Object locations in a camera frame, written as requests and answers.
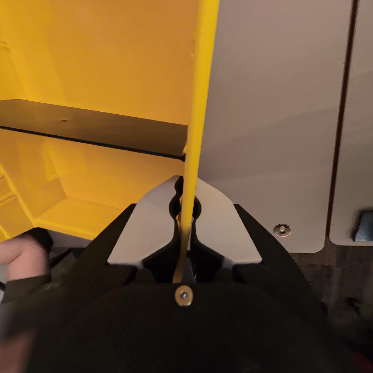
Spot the yellow plastic bin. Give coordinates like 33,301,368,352
0,0,220,283

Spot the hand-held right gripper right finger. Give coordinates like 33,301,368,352
190,178,263,282

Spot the person's dark clothing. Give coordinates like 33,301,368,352
0,274,53,306

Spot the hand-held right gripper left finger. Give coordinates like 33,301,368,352
107,174,184,283

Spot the person's left hand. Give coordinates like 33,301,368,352
0,233,50,282

